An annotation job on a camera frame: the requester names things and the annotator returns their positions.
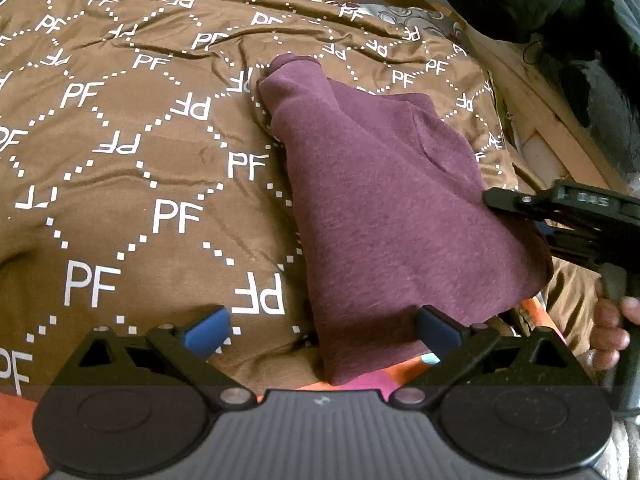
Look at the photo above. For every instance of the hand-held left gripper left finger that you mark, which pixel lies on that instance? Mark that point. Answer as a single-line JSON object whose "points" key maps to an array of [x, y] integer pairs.
{"points": [[207, 332]]}

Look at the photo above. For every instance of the brown printed blanket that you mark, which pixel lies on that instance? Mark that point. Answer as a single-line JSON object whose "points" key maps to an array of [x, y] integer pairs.
{"points": [[125, 170]]}

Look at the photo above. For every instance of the maroon sweatshirt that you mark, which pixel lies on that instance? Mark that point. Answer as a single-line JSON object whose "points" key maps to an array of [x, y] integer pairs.
{"points": [[390, 200]]}

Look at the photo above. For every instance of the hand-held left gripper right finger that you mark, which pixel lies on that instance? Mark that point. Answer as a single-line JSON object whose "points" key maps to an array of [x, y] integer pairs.
{"points": [[437, 331]]}

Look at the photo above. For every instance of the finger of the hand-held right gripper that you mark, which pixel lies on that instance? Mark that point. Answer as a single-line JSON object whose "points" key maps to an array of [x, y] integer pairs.
{"points": [[520, 201], [570, 245]]}

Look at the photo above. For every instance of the person's right hand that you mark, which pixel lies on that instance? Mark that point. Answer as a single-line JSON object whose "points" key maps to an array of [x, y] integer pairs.
{"points": [[607, 327]]}

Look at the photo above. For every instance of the wooden bed frame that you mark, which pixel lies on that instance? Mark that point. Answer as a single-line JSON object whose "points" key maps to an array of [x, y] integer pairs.
{"points": [[550, 120]]}

